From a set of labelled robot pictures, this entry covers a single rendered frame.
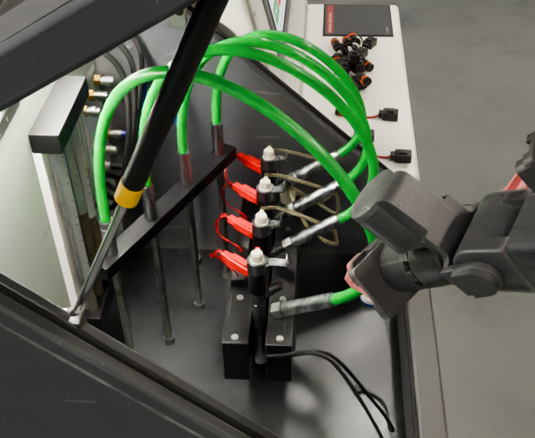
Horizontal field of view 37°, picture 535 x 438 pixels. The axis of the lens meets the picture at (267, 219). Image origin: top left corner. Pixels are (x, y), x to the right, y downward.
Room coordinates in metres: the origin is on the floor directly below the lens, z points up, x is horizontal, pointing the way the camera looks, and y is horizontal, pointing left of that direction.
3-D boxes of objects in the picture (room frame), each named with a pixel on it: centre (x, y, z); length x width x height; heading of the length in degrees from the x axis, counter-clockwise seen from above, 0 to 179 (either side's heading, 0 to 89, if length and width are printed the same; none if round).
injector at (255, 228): (0.88, 0.00, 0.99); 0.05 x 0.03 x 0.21; 85
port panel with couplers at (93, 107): (1.06, 0.26, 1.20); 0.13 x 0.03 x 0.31; 175
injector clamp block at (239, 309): (0.92, 0.01, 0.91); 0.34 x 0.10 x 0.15; 175
